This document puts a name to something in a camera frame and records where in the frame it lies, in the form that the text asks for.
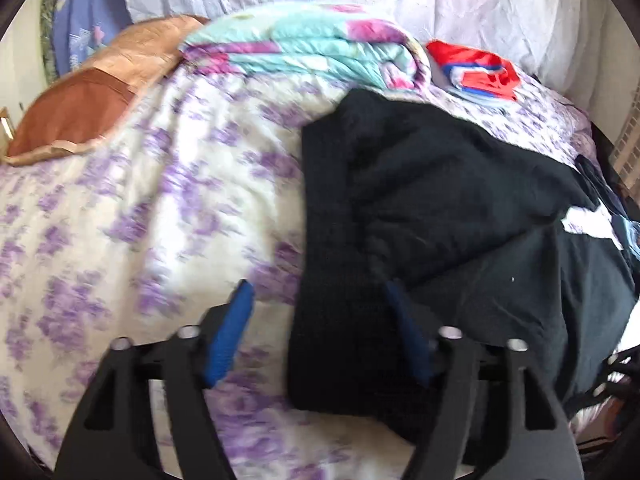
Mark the turquoise pink floral quilt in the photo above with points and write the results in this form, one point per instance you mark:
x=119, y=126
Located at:
x=300, y=45

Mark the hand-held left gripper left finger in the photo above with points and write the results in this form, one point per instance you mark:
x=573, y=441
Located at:
x=230, y=330

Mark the purple floral bedsheet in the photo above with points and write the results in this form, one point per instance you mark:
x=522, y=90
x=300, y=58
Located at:
x=150, y=210

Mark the white cover sheet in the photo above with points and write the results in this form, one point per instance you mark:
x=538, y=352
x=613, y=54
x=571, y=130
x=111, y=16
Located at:
x=450, y=0

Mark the red blue white folded cloth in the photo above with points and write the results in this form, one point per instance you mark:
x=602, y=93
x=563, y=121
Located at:
x=475, y=67

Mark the black pants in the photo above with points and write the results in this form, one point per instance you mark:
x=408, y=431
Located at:
x=425, y=185

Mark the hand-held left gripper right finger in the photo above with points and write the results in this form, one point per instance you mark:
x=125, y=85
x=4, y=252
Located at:
x=407, y=330

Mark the blue hanging cloth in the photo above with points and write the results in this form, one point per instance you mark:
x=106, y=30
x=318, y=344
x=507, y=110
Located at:
x=85, y=10

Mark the brown satin pillow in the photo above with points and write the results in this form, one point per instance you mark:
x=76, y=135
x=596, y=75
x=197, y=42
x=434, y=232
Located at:
x=75, y=105

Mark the dark blue garment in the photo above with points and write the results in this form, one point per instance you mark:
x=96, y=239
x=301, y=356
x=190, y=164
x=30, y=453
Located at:
x=600, y=185

